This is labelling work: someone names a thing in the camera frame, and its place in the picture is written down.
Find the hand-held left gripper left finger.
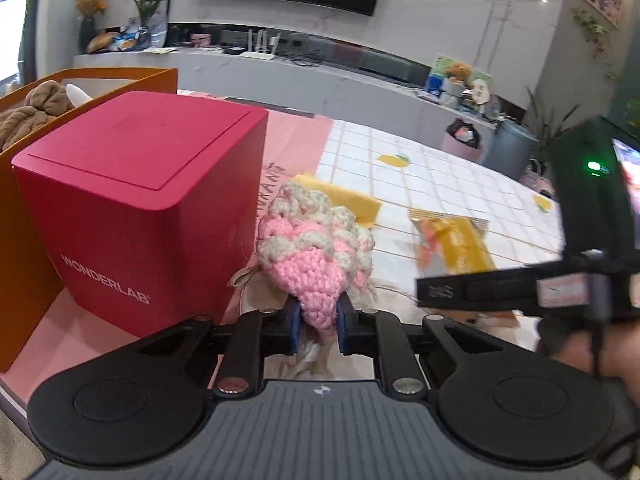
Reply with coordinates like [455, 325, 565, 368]
[135, 295, 303, 396]

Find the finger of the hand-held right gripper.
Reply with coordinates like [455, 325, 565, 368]
[415, 250, 640, 322]

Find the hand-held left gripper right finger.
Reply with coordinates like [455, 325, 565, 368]
[336, 294, 496, 396]

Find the yellow snack packet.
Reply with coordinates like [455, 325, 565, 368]
[407, 207, 518, 329]

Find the pink and cream crocheted toy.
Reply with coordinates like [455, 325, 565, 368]
[230, 182, 376, 332]

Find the orange cardboard box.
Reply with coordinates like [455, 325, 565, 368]
[0, 67, 179, 373]

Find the tan knitted plush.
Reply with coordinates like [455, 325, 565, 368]
[0, 81, 72, 151]

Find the white soft toy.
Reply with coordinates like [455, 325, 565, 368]
[65, 82, 96, 107]

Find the person's right hand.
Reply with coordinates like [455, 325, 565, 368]
[537, 316, 633, 388]

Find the pink bag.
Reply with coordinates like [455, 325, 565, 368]
[520, 157, 557, 197]

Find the tall leafy plant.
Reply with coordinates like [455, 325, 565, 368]
[525, 85, 582, 162]

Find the grey trash bin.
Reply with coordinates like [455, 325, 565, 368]
[482, 117, 540, 181]

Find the checked fruit print tablecloth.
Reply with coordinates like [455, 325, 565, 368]
[310, 117, 568, 381]

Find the yellow cloth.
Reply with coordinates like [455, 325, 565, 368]
[291, 172, 384, 229]

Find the pink trash bin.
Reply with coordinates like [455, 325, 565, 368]
[442, 117, 486, 164]

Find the pile of toys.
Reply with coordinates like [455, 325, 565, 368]
[425, 54, 494, 112]

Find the hanging green vine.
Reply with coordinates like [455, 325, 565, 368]
[571, 6, 622, 82]

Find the small teddy bear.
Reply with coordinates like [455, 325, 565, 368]
[445, 61, 474, 84]

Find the red square box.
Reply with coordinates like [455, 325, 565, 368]
[11, 91, 269, 340]

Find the grey marble television cabinet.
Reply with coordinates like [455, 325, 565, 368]
[72, 22, 526, 161]

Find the white router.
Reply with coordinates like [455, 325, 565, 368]
[242, 30, 281, 61]

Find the clear plastic bag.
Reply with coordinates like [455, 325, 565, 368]
[149, 12, 169, 50]

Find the pile of snack bags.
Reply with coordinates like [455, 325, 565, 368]
[107, 25, 151, 52]

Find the brown bread loaf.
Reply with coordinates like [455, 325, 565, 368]
[86, 32, 121, 55]

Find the dark vase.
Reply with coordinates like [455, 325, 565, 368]
[79, 14, 99, 54]

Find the glass sliding door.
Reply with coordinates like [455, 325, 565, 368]
[0, 0, 42, 87]

